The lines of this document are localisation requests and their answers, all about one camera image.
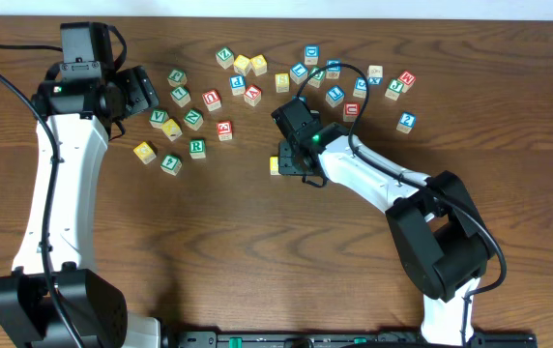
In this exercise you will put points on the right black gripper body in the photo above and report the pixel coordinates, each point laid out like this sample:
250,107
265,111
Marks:
289,159

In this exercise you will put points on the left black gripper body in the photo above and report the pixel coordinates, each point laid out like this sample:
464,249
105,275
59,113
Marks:
142,88

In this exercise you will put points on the yellow o block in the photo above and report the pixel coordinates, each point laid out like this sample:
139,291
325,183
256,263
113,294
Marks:
274,166
259,64

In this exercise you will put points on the green R block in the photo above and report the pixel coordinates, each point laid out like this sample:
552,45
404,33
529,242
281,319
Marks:
197,149

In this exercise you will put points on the blue l block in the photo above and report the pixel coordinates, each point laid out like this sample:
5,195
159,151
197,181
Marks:
302,98
298,73

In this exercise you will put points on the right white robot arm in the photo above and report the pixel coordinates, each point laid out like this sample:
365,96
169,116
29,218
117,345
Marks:
441,241

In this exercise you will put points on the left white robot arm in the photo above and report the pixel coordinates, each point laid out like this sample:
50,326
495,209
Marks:
53,296

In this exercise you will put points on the green V block left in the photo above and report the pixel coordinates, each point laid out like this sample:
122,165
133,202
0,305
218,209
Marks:
158,118

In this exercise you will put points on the green 7 block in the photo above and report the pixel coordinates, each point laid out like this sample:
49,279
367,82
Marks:
180,95

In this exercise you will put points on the green block upper left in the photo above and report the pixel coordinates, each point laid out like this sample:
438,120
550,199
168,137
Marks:
177,78

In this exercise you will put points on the yellow tilted block left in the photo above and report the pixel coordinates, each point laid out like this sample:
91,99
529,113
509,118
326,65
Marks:
171,129

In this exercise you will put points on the green N block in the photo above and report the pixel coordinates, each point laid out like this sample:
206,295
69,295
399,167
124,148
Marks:
194,119

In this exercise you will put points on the yellow C block left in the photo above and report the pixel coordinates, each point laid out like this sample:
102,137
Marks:
145,152

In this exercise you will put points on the red U block left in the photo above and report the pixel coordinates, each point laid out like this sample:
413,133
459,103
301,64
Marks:
212,100

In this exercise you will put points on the red u block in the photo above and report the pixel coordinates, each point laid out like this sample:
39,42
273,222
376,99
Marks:
351,111
212,100

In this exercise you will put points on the red U block right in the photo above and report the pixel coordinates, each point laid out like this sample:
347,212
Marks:
351,111

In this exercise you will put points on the blue I block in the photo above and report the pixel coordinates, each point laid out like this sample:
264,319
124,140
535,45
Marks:
335,96

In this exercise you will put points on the red A block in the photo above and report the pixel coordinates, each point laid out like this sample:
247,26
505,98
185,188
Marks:
252,95

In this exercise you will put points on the yellow S block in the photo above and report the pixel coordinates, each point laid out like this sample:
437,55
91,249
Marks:
282,82

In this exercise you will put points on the red E block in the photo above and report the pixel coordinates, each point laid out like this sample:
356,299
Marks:
225,131

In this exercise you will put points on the green 4 block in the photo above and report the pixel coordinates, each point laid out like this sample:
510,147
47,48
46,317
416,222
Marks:
171,165

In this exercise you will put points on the green B block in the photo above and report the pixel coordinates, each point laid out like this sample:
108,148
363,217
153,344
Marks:
316,77

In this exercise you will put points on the green Z block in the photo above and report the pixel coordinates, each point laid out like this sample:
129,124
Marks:
225,57

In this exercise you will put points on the blue D block right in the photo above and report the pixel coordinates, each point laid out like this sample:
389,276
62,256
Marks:
333,70

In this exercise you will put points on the blue d block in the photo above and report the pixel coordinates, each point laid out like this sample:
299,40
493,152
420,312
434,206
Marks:
333,70
311,55

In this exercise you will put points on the blue 5 block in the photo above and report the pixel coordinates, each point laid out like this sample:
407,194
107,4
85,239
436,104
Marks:
360,88

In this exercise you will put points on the blue P block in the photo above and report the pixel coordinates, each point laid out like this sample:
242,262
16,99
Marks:
237,84

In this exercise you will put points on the yellow O block top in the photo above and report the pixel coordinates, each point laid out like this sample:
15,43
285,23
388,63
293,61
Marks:
259,64

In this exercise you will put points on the yellow block beside Z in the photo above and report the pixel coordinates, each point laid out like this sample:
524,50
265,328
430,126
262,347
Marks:
242,65

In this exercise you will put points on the blue D block top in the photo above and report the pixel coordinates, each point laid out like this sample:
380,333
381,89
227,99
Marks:
311,55

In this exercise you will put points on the blue X block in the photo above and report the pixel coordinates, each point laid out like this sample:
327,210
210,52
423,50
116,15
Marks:
375,74

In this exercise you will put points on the blue 2 block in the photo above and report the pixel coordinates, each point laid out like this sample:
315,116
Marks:
406,122

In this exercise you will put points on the green J block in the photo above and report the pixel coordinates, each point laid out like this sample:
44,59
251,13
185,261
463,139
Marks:
394,89

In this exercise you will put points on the red M block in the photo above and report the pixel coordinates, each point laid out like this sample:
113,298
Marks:
408,80

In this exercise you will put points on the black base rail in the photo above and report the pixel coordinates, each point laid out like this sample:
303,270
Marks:
205,339

